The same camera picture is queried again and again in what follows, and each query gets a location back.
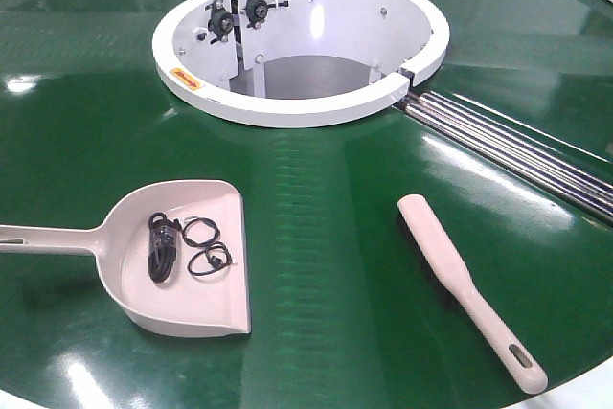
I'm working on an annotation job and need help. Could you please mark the thin black wire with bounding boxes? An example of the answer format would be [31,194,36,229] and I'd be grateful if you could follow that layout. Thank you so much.
[180,216,234,279]

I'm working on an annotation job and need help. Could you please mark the thick black cable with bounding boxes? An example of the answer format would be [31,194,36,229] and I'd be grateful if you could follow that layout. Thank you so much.
[147,211,182,284]

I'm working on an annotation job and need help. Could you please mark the pink plastic dustpan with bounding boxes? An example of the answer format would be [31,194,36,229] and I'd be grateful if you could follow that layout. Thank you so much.
[1,180,251,338]

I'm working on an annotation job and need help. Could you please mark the pink hand broom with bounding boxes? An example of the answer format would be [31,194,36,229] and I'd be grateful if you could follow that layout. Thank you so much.
[397,194,548,395]

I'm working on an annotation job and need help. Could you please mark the right steel conveyor rollers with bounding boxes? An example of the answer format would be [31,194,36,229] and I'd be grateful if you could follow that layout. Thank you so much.
[395,92,612,225]

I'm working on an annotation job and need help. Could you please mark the orange warning sticker front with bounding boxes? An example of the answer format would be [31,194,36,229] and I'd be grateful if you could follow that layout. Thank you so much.
[170,67,203,92]

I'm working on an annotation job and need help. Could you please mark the white central ring housing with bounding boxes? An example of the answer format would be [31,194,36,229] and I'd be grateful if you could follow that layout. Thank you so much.
[151,0,450,128]

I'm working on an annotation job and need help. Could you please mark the left black bearing mount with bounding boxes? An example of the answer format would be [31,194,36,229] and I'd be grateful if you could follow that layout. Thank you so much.
[206,0,235,44]

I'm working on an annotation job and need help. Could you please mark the black bearing mount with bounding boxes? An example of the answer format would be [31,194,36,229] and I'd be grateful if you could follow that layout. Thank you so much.
[206,0,235,44]
[242,0,289,29]

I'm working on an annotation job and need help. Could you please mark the right black bearing mount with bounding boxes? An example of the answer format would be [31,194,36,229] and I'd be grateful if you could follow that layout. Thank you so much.
[242,0,289,29]

